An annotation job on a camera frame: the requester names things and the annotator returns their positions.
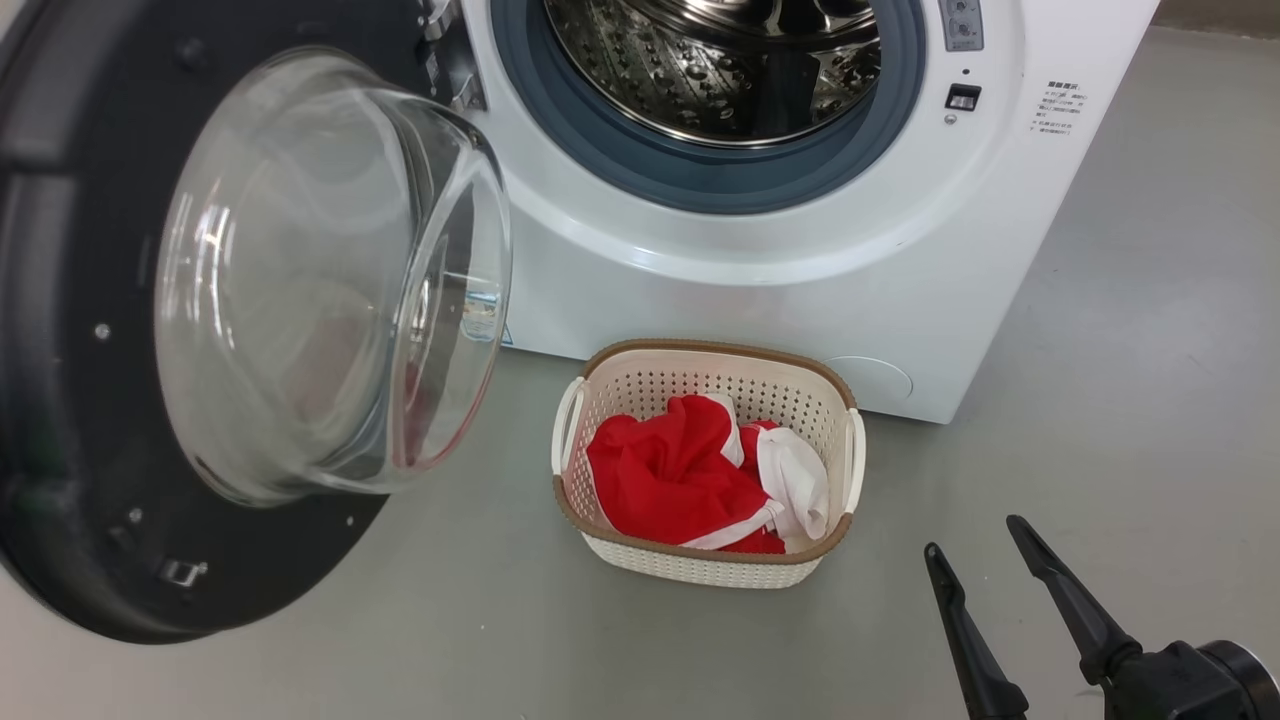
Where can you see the metal door hinge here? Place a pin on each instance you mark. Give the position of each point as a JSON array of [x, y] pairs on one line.
[[455, 60]]

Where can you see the cream perforated laundry basket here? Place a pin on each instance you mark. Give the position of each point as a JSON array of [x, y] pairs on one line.
[[700, 570]]

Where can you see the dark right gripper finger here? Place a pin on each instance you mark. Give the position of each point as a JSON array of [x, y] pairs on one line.
[[975, 670], [1080, 630]]

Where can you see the blue energy label sticker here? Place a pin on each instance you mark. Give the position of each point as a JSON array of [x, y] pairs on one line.
[[480, 318]]

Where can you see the grey rubber door gasket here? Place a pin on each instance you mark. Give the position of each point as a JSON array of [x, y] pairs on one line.
[[700, 175]]

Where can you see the red garment with white trim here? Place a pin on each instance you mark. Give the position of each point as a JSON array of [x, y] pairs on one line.
[[670, 470]]

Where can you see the white washing machine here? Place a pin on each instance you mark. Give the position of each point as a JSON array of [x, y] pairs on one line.
[[750, 280]]

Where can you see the stainless steel drum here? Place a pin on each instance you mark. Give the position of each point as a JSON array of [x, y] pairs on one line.
[[700, 70]]

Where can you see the black glass washing machine door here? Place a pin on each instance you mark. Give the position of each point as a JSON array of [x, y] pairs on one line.
[[80, 300]]

